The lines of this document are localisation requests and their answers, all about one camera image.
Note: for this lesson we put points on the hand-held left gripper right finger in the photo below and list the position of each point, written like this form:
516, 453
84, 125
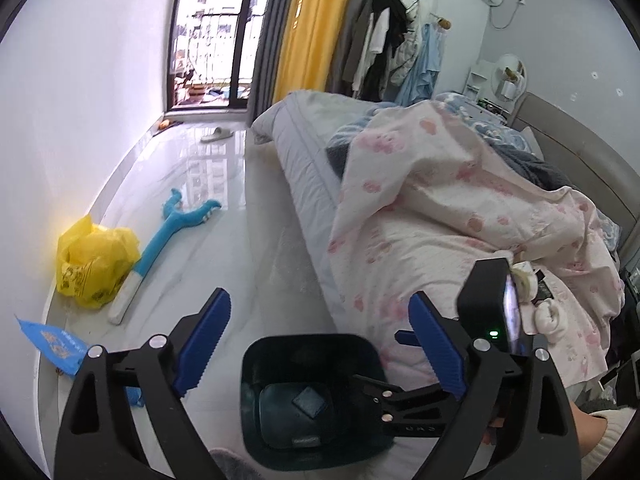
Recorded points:
435, 345

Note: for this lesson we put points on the yellow curtain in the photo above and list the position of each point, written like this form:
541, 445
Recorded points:
310, 35

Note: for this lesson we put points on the dark grey blanket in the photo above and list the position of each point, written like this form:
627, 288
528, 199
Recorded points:
535, 165

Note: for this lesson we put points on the small orange object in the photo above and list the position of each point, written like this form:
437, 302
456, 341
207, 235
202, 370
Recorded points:
164, 124

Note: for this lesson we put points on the balcony glass door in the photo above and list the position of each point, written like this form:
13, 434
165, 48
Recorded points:
210, 35

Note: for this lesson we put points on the bed with grey sheet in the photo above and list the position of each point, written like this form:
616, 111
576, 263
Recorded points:
300, 160

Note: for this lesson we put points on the person's right forearm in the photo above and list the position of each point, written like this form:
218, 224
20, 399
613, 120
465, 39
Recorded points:
615, 435

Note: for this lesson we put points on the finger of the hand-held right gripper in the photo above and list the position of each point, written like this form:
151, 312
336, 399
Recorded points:
406, 337
400, 405

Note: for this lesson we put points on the white shelf unit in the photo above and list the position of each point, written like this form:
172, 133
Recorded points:
480, 80

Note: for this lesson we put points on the light blue hanging garment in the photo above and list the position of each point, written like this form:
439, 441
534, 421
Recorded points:
425, 65

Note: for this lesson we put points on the pink paw print blanket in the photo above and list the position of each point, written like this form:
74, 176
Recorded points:
450, 210

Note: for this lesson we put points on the dark trash bin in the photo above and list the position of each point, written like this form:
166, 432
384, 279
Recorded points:
280, 360

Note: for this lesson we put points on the grey bed headboard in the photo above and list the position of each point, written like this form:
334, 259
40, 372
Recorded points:
575, 150

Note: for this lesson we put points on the blue patterned quilt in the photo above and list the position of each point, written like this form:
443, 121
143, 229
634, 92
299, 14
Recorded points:
495, 127

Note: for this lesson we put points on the dark fleece cloth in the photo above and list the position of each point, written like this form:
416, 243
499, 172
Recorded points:
235, 465

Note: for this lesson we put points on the black hanging garment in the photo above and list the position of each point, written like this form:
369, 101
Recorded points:
385, 60

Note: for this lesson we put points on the white fan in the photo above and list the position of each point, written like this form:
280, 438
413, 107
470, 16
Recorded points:
510, 77

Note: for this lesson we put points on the blue dinosaur grabber toy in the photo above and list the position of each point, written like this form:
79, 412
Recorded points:
155, 250

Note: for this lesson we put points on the yellow plastic bag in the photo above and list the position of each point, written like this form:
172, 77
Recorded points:
95, 260

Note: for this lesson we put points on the dark blue square packet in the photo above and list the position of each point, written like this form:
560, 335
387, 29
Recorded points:
310, 401

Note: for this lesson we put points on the white clothes rail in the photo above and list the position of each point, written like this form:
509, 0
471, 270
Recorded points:
430, 12

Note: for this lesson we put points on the white hanging garment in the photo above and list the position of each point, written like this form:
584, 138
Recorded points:
372, 45

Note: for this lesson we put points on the blue wet wipes packet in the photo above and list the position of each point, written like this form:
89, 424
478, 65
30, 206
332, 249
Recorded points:
50, 345

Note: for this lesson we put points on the pale slipper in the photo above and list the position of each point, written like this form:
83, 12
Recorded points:
217, 135

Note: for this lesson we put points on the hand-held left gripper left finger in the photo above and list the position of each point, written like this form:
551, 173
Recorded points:
210, 330

